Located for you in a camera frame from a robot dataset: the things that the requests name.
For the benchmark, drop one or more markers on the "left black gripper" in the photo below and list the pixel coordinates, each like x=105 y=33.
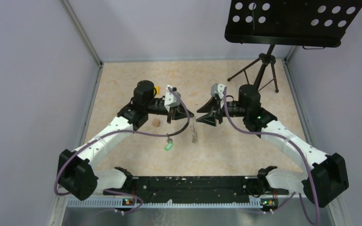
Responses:
x=180 y=112

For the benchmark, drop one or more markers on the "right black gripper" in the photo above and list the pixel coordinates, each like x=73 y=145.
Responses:
x=210 y=118

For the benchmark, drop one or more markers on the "green key tag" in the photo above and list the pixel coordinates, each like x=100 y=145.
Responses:
x=168 y=146

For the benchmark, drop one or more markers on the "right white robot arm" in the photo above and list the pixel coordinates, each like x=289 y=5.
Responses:
x=323 y=177

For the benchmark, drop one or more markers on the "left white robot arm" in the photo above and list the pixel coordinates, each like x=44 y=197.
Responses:
x=76 y=174

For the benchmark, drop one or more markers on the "natural wooden cube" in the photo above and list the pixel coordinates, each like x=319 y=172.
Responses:
x=156 y=123

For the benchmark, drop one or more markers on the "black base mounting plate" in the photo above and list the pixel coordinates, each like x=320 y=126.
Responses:
x=199 y=189

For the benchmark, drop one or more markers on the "black music stand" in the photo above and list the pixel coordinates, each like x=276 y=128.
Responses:
x=306 y=23

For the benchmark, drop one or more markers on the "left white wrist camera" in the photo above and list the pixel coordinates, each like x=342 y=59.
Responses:
x=172 y=97

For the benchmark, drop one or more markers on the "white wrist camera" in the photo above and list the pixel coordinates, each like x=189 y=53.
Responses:
x=218 y=90
x=172 y=97

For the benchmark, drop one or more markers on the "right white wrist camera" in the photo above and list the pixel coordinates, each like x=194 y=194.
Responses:
x=218 y=90

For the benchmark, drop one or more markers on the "grey slotted cable duct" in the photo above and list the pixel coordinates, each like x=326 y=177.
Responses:
x=102 y=202

